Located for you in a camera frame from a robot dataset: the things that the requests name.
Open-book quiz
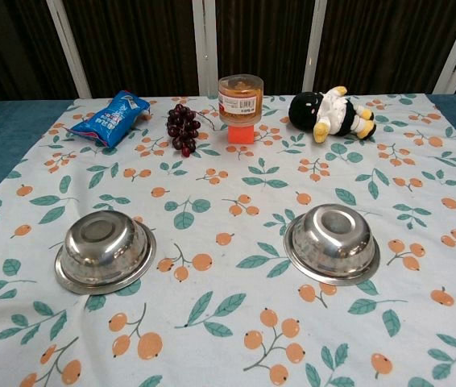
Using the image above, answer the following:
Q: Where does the metal bowl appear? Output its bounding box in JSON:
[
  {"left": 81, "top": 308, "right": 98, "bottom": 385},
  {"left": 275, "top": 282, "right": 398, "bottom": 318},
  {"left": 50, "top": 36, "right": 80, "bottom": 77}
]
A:
[
  {"left": 283, "top": 203, "right": 381, "bottom": 287},
  {"left": 53, "top": 210, "right": 158, "bottom": 296}
]

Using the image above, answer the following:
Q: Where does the dark red grape bunch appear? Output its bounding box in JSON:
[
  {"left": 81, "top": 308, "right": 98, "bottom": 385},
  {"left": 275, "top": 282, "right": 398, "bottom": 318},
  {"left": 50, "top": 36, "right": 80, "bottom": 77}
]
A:
[{"left": 166, "top": 103, "right": 217, "bottom": 157}]

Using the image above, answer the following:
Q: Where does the clear jar with orange lid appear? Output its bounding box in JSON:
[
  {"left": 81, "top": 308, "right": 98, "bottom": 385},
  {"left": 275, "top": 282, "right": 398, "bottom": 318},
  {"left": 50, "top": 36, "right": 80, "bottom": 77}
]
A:
[{"left": 217, "top": 73, "right": 264, "bottom": 144}]

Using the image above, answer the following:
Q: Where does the floral print tablecloth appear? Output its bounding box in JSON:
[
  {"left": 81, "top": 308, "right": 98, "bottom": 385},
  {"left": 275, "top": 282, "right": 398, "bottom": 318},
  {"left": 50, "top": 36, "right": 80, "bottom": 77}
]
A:
[{"left": 0, "top": 93, "right": 456, "bottom": 387}]

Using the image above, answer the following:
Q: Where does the black and white plush doll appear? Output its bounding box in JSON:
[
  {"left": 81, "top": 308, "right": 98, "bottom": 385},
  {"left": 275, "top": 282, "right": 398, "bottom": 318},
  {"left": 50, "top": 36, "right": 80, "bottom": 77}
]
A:
[{"left": 288, "top": 85, "right": 377, "bottom": 144}]

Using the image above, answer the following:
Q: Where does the blue snack bag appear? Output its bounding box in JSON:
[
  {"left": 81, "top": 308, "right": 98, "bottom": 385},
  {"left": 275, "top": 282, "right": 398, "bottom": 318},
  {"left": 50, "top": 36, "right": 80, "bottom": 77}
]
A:
[{"left": 63, "top": 89, "right": 151, "bottom": 148}]

